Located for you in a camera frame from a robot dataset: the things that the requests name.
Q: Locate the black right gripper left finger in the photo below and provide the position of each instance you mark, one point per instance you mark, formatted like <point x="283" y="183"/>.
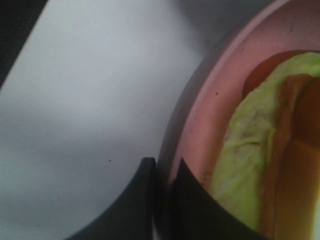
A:
<point x="130" y="217"/>

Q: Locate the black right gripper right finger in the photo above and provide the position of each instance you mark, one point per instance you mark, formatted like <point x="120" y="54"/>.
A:
<point x="196" y="216"/>

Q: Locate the white bread sandwich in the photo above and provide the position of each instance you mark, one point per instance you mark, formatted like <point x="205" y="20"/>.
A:
<point x="267" y="174"/>

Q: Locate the pink plate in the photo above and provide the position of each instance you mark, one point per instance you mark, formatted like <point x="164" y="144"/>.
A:
<point x="199" y="121"/>

